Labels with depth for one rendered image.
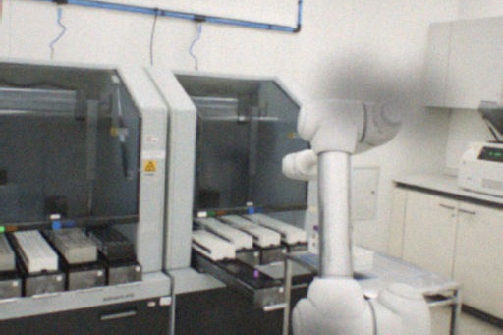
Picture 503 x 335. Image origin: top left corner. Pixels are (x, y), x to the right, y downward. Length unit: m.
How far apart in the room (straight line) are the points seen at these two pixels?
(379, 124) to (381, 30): 2.87
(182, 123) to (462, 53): 2.88
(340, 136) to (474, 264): 2.76
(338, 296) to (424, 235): 3.00
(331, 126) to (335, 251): 0.37
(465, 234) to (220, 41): 2.23
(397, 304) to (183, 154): 1.14
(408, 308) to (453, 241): 2.77
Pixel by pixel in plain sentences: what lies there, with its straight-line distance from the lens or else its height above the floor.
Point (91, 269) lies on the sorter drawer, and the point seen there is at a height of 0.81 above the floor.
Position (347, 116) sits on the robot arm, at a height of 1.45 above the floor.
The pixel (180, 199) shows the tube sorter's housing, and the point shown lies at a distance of 2.38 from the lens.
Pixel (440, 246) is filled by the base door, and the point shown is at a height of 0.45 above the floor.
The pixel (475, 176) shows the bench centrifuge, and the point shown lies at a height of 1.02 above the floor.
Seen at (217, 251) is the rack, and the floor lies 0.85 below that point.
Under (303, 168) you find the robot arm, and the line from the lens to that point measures 2.18.
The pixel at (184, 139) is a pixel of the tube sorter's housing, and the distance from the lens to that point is 2.34.
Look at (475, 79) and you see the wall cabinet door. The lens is 4.60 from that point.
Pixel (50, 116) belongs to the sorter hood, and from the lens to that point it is 2.16.
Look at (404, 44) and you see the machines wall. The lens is 4.71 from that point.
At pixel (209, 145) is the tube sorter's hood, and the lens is 2.39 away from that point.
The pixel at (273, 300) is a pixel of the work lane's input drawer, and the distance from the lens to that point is 2.10.
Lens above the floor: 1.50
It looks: 6 degrees down
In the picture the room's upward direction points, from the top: 3 degrees clockwise
